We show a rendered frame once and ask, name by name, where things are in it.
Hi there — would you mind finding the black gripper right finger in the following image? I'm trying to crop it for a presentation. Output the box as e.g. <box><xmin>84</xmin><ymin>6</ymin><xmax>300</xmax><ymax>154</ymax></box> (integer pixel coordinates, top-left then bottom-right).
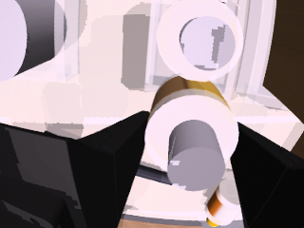
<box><xmin>231</xmin><ymin>122</ymin><xmax>304</xmax><ymax>228</ymax></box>

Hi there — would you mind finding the white jar with orange label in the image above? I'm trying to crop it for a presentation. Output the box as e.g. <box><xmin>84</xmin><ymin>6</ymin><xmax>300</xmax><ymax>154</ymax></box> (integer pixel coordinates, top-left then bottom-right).
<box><xmin>204</xmin><ymin>178</ymin><xmax>240</xmax><ymax>227</ymax></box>

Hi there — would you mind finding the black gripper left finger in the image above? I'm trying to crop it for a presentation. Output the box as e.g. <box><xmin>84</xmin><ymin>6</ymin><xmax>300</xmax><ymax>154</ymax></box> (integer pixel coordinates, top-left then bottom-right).
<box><xmin>0</xmin><ymin>111</ymin><xmax>151</xmax><ymax>228</ymax></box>

